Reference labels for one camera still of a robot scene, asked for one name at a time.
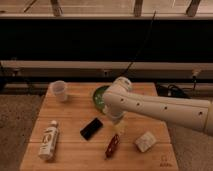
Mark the white ceramic cup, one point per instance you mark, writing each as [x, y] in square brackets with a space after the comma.
[59, 90]

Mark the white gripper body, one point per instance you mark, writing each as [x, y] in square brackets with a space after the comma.
[115, 115]

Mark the white sponge block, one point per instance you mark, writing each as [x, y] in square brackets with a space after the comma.
[145, 141]

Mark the black eraser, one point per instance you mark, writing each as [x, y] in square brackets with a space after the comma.
[91, 129]

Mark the green ceramic bowl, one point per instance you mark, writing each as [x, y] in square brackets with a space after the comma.
[97, 97]

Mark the red wrapped candy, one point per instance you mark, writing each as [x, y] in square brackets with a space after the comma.
[112, 146]

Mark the white plastic bottle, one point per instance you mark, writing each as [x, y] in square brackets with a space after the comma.
[47, 148]

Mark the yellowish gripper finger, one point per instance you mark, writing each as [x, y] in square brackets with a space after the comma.
[120, 128]

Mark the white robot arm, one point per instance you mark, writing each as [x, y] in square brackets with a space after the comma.
[190, 113]

